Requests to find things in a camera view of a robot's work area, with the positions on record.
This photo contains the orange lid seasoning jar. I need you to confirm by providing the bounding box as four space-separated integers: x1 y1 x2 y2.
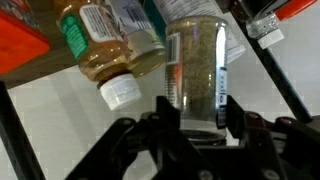
0 0 50 74

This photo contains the green label sauce bottle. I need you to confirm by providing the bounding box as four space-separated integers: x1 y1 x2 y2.
53 0 141 110

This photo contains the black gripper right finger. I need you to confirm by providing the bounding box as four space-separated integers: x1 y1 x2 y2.
227 95 320 180

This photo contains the red lid dark jar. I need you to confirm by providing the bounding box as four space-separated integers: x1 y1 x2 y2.
229 0 318 49

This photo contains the black lid spice bottle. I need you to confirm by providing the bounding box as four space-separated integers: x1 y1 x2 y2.
166 30 227 145

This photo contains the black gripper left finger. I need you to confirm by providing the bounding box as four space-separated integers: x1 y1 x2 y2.
65 96 214 180

